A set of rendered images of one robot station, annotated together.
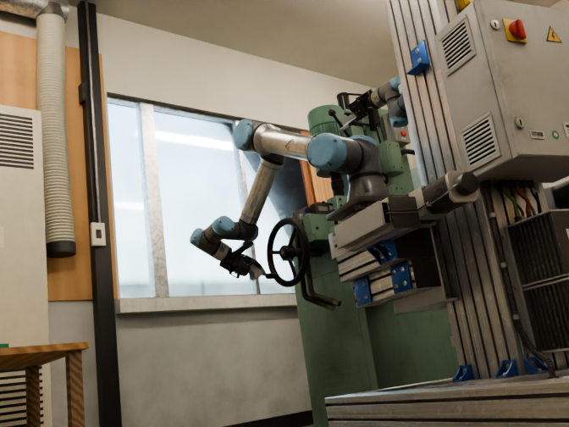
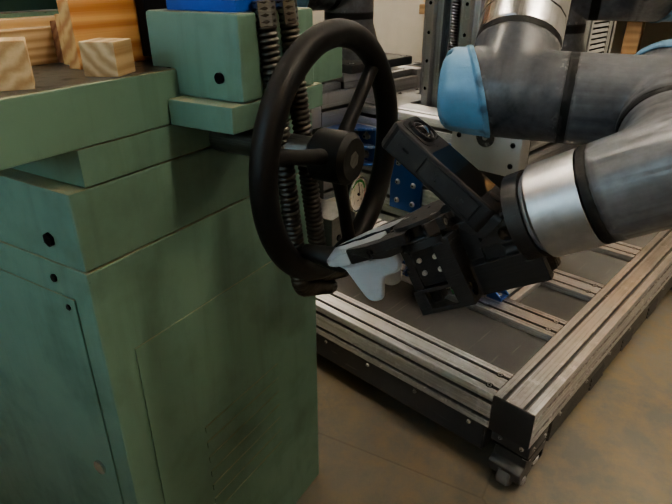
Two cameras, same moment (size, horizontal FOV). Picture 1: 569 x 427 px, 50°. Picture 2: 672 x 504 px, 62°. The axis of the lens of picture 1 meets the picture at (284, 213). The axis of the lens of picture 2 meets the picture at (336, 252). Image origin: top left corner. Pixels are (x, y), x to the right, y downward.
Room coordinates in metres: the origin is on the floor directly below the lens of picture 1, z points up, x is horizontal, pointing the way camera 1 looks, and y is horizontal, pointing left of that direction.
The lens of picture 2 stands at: (2.73, 0.58, 0.99)
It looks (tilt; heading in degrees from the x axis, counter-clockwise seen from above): 26 degrees down; 248
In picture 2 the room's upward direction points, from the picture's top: straight up
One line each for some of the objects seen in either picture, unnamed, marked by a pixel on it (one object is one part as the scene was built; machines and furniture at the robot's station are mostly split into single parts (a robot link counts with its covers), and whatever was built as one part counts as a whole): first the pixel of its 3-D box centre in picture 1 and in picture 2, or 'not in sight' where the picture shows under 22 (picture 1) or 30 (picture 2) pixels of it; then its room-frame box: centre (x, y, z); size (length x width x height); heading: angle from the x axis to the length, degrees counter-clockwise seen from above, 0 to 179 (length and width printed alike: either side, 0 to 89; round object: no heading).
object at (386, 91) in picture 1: (394, 90); not in sight; (2.24, -0.50, 1.35); 0.11 x 0.08 x 0.09; 37
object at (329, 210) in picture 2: not in sight; (317, 226); (2.41, -0.31, 0.58); 0.12 x 0.08 x 0.08; 127
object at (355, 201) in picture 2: not in sight; (349, 197); (2.37, -0.25, 0.65); 0.06 x 0.04 x 0.08; 37
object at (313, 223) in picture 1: (312, 228); (234, 49); (2.58, -0.11, 0.91); 0.15 x 0.14 x 0.09; 37
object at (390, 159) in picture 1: (389, 159); not in sight; (2.72, -0.52, 1.22); 0.09 x 0.08 x 0.15; 127
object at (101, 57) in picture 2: not in sight; (108, 57); (2.73, -0.08, 0.92); 0.04 x 0.04 x 0.03; 62
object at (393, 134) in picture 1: (396, 129); not in sight; (2.79, -0.60, 1.40); 0.10 x 0.06 x 0.16; 127
